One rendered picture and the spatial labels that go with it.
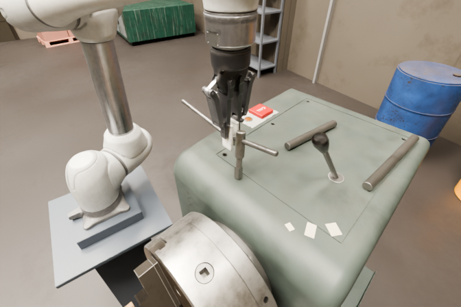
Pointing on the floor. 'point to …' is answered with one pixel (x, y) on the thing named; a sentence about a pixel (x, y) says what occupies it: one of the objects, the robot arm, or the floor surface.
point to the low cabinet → (156, 21)
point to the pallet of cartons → (55, 38)
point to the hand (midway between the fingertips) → (230, 133)
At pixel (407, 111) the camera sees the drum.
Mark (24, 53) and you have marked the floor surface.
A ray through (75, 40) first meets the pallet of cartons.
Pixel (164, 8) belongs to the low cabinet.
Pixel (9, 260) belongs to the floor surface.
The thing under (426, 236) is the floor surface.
